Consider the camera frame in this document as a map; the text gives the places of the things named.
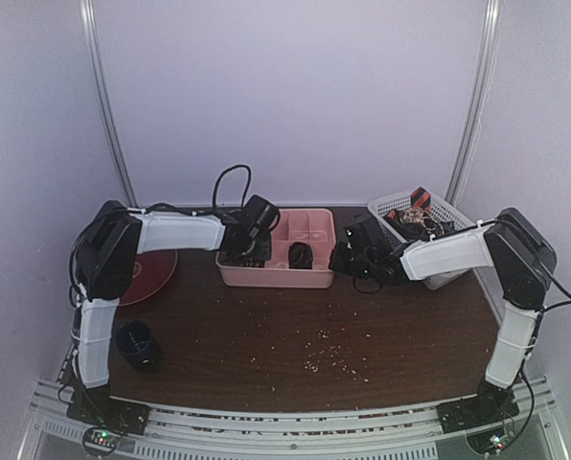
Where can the left circuit board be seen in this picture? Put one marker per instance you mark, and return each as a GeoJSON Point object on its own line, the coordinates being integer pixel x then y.
{"type": "Point", "coordinates": [100, 441]}

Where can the pink divided organizer box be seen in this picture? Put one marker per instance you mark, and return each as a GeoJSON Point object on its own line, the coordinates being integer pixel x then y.
{"type": "Point", "coordinates": [313, 227]}

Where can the red black striped tie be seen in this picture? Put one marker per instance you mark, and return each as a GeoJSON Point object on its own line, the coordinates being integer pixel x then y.
{"type": "Point", "coordinates": [421, 199]}

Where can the left aluminium corner post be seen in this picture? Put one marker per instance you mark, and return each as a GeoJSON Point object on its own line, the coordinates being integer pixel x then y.
{"type": "Point", "coordinates": [91, 34]}

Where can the aluminium corner post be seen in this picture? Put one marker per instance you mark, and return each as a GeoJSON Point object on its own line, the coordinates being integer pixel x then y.
{"type": "Point", "coordinates": [479, 93]}
{"type": "Point", "coordinates": [91, 34]}

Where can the circuit board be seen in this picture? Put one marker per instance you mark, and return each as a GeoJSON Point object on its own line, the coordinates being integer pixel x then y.
{"type": "Point", "coordinates": [492, 441]}
{"type": "Point", "coordinates": [100, 441]}

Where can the right circuit board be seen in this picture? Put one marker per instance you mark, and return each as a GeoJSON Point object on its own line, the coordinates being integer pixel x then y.
{"type": "Point", "coordinates": [492, 441]}

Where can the rolled black tie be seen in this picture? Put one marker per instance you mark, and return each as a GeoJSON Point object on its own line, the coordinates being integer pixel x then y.
{"type": "Point", "coordinates": [300, 256]}

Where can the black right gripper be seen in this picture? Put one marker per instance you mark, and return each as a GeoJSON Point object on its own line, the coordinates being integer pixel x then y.
{"type": "Point", "coordinates": [339, 261]}

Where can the right aluminium corner post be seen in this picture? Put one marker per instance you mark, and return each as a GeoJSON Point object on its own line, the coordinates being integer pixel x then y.
{"type": "Point", "coordinates": [479, 93]}

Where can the dark patterned ties pile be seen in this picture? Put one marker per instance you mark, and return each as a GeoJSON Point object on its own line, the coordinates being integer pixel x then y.
{"type": "Point", "coordinates": [415, 224]}

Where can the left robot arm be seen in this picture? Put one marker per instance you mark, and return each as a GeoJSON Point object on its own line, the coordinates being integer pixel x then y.
{"type": "Point", "coordinates": [101, 266]}

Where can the red round plate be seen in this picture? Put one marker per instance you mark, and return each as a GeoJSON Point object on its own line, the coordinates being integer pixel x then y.
{"type": "Point", "coordinates": [151, 272]}

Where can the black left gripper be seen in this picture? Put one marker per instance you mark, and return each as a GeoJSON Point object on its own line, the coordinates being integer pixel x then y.
{"type": "Point", "coordinates": [265, 255]}

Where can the dark blue cup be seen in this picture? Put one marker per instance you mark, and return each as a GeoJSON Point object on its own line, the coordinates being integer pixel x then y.
{"type": "Point", "coordinates": [138, 345]}

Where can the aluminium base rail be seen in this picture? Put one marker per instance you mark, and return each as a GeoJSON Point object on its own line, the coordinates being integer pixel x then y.
{"type": "Point", "coordinates": [403, 432]}

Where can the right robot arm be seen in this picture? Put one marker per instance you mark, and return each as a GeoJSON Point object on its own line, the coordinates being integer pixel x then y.
{"type": "Point", "coordinates": [524, 263]}

